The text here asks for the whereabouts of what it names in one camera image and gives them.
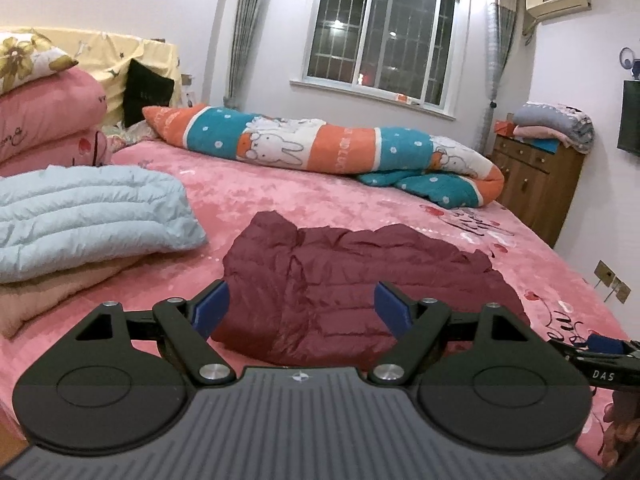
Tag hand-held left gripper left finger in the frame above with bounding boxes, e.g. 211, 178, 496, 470
75, 280, 237, 387

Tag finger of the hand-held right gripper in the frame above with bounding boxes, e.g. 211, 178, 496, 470
549, 339, 640, 392
586, 335, 640, 357

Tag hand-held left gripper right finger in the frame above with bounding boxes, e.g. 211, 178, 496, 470
367, 281, 539, 389

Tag maroon down jacket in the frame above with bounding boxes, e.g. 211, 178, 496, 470
210, 211, 532, 367

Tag person's right hand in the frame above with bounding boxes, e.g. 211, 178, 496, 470
602, 387, 640, 472

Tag pink plush bed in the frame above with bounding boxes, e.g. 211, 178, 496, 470
0, 140, 634, 461

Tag beige folded blanket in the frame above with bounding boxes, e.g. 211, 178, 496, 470
0, 255, 152, 340

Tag wooden cabinet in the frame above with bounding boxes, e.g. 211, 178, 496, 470
487, 135, 586, 249

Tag rolled cartoon rabbit quilt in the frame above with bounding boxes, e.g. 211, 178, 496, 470
141, 103, 505, 210

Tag floral patterned cloth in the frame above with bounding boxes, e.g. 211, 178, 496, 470
102, 122, 157, 154

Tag black cushion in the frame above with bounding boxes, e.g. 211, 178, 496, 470
122, 58, 175, 129

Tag pale pink folded blanket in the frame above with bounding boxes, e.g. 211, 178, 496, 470
513, 126, 566, 141

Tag grey folded blanket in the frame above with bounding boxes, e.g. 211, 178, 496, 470
512, 102, 596, 155

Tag pink stacked pillows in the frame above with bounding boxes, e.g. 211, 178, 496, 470
0, 67, 109, 151

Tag grey checked curtain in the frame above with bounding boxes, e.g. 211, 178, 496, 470
223, 0, 274, 109
475, 0, 519, 157

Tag yellow star-print cover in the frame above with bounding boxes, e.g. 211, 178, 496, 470
0, 27, 182, 127

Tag barred window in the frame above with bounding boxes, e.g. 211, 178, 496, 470
290, 0, 466, 121

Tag floral pillow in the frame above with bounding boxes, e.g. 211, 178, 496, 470
0, 32, 80, 95

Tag wall television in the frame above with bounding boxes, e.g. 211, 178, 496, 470
616, 80, 640, 154

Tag small wall fan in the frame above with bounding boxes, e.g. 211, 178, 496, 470
620, 47, 640, 81

